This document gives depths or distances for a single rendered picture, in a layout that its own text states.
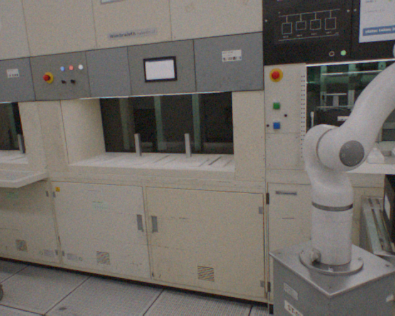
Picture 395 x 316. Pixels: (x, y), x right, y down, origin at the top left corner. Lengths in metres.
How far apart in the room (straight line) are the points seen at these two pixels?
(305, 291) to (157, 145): 1.70
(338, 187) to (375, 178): 0.77
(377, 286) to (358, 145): 0.43
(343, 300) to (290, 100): 1.01
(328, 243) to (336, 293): 0.15
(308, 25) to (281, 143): 0.57
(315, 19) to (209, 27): 0.52
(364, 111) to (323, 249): 0.42
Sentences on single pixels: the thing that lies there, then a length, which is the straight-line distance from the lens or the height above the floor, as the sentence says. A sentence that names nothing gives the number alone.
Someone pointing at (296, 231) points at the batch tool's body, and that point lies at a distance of 1.94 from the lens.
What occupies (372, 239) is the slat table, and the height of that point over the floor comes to 0.76.
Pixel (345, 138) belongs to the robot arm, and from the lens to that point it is 1.00.
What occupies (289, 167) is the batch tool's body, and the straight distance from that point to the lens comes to 1.84.
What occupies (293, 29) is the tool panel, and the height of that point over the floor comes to 1.55.
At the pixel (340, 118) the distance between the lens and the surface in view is 2.30.
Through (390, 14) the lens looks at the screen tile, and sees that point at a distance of 1.80.
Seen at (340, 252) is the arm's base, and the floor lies 0.81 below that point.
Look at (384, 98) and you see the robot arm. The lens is 1.10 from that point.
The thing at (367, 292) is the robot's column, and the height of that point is 0.71.
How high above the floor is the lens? 1.33
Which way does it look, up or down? 12 degrees down
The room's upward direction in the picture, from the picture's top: 3 degrees counter-clockwise
